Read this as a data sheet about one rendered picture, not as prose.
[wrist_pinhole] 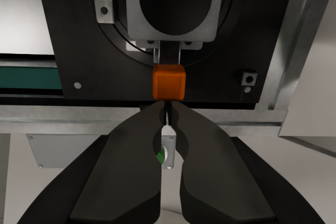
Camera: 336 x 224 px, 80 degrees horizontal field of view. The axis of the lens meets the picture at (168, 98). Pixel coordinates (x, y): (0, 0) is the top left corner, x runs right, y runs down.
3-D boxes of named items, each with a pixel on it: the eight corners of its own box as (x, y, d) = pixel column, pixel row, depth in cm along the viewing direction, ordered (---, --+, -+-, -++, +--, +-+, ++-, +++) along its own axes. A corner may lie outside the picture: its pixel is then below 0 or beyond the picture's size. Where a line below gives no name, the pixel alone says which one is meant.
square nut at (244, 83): (251, 82, 24) (254, 86, 23) (237, 82, 24) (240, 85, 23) (254, 69, 23) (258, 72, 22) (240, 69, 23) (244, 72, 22)
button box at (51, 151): (171, 144, 37) (173, 171, 32) (55, 143, 36) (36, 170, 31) (174, 112, 34) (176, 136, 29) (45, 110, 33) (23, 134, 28)
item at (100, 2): (118, 21, 18) (114, 23, 17) (101, 20, 18) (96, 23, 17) (116, -4, 17) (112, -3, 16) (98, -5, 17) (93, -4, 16)
